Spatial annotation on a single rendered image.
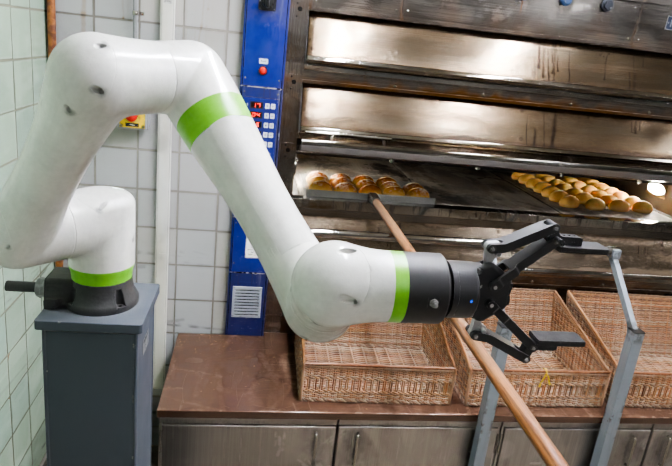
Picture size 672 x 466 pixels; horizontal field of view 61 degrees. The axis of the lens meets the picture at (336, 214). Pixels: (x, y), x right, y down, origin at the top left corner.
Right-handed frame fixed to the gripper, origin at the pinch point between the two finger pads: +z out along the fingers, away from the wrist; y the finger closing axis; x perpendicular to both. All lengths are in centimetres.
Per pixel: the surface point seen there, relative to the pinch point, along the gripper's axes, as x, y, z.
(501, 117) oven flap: -155, -8, 54
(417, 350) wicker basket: -141, 90, 30
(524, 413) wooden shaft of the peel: -16.1, 30.6, 5.6
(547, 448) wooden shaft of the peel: -7.2, 30.9, 5.5
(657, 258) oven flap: -153, 47, 139
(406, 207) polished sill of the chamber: -154, 32, 20
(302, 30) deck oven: -155, -33, -29
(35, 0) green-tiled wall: -145, -32, -118
